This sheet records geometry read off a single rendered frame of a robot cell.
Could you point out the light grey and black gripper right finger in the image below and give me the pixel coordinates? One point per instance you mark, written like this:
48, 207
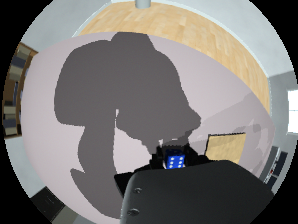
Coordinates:
192, 158

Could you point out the tan square mat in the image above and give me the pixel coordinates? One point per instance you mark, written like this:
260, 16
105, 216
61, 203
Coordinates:
228, 147

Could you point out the blue die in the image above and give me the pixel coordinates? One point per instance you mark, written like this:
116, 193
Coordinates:
174, 158

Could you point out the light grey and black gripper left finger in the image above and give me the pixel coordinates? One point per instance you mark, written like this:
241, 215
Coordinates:
121, 180

